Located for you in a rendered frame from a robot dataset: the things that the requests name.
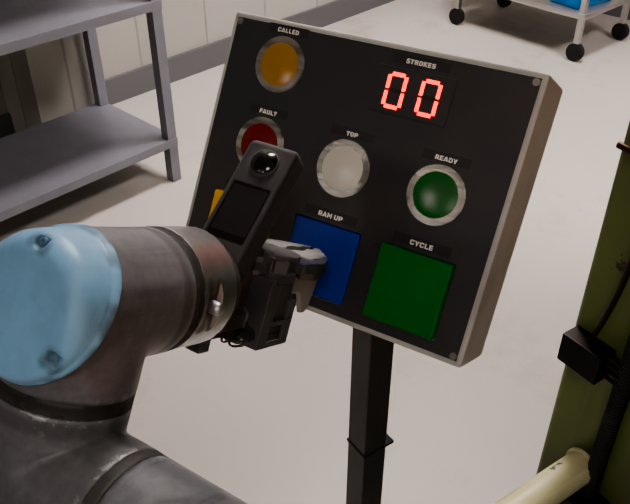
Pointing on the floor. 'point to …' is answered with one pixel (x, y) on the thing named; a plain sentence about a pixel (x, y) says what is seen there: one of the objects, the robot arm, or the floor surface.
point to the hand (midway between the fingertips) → (314, 252)
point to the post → (368, 416)
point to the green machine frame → (621, 231)
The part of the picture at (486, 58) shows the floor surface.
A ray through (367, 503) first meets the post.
